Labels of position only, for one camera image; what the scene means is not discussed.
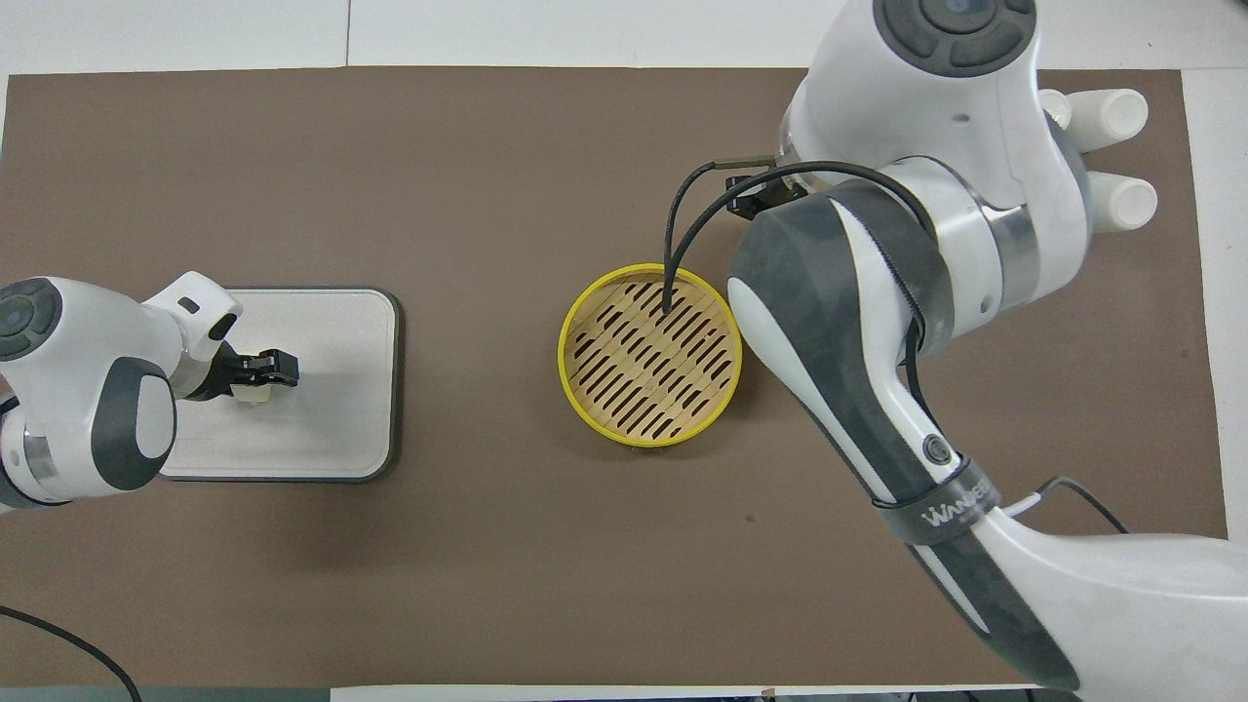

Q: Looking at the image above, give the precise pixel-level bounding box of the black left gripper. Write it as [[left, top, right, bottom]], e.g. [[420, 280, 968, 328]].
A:
[[181, 336, 301, 403]]

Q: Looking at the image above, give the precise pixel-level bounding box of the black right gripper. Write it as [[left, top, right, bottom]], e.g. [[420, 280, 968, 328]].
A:
[[725, 170, 812, 222]]

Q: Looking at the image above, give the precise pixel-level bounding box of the yellow bamboo steamer base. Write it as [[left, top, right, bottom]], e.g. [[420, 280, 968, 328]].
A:
[[557, 262, 745, 450]]

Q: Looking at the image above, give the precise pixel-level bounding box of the brown table mat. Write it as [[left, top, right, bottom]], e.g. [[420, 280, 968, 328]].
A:
[[0, 65, 1229, 688]]

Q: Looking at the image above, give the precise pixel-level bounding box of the grey cutting board dark handle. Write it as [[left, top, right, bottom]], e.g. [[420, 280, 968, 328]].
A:
[[156, 286, 403, 485]]

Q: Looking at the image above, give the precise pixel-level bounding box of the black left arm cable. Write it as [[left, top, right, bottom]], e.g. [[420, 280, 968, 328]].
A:
[[0, 604, 143, 702]]

